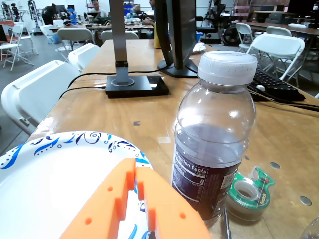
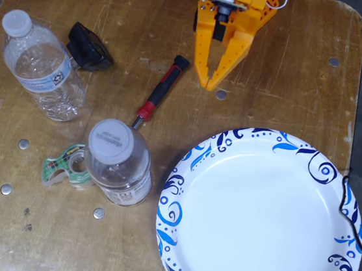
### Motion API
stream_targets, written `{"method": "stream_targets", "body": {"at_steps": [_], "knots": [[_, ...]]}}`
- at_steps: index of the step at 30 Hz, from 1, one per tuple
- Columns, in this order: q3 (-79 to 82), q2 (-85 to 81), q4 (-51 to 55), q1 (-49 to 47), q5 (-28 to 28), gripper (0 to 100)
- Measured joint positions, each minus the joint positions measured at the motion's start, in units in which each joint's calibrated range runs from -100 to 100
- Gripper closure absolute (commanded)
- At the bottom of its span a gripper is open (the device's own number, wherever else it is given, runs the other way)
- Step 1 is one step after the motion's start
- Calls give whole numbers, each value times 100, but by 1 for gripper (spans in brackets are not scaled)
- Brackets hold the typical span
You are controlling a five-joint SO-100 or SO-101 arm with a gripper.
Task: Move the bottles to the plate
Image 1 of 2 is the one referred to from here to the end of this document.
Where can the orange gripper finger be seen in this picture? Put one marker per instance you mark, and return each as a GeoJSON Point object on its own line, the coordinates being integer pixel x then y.
{"type": "Point", "coordinates": [174, 216]}
{"type": "Point", "coordinates": [99, 211]}

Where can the vitaminwater bottle with dark label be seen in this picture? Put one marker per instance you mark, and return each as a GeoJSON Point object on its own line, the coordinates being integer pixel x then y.
{"type": "Point", "coordinates": [214, 119]}

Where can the clear crinkled water bottle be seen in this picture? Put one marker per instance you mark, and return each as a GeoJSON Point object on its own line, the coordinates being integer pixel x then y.
{"type": "Point", "coordinates": [312, 231]}

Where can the white paper plate blue swirls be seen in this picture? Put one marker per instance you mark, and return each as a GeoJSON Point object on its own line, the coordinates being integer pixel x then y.
{"type": "Point", "coordinates": [49, 186]}

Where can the green Scotch tape dispenser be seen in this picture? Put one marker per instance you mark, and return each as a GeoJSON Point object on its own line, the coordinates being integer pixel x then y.
{"type": "Point", "coordinates": [261, 200]}

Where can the round metal table insert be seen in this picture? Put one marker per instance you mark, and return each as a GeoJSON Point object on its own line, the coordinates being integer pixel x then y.
{"type": "Point", "coordinates": [305, 200]}
{"type": "Point", "coordinates": [274, 165]}

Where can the silver desk lamp black base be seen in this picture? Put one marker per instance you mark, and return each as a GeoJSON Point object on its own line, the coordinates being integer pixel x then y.
{"type": "Point", "coordinates": [137, 87]}

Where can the white folding chair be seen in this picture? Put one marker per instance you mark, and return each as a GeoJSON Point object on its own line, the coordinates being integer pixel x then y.
{"type": "Point", "coordinates": [47, 30]}
{"type": "Point", "coordinates": [18, 30]}
{"type": "Point", "coordinates": [74, 35]}
{"type": "Point", "coordinates": [132, 35]}
{"type": "Point", "coordinates": [317, 95]}
{"type": "Point", "coordinates": [244, 30]}
{"type": "Point", "coordinates": [276, 44]}
{"type": "Point", "coordinates": [82, 56]}
{"type": "Point", "coordinates": [277, 30]}
{"type": "Point", "coordinates": [40, 92]}

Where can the black keyboard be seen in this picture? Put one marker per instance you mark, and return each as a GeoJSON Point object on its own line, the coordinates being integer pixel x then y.
{"type": "Point", "coordinates": [274, 85]}

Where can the white crumpled paper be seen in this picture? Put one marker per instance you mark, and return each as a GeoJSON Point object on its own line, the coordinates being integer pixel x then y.
{"type": "Point", "coordinates": [199, 48]}

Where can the yellow bottle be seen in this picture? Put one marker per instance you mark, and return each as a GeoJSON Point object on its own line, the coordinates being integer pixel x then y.
{"type": "Point", "coordinates": [157, 37]}

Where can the blue plastic bin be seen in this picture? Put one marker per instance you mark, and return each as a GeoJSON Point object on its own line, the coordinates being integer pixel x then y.
{"type": "Point", "coordinates": [199, 37]}

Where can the black monitor stand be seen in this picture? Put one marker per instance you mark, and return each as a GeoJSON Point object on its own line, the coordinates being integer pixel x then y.
{"type": "Point", "coordinates": [184, 30]}

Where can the person in white shirt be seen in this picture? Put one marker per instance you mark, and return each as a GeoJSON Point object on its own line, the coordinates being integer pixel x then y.
{"type": "Point", "coordinates": [97, 11]}

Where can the person in black shirt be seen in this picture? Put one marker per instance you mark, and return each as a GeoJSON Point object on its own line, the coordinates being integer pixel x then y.
{"type": "Point", "coordinates": [48, 15]}

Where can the black office chair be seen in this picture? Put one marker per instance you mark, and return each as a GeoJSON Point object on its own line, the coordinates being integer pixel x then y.
{"type": "Point", "coordinates": [216, 17]}

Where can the person in dark top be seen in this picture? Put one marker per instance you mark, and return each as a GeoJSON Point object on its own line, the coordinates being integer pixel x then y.
{"type": "Point", "coordinates": [152, 3]}

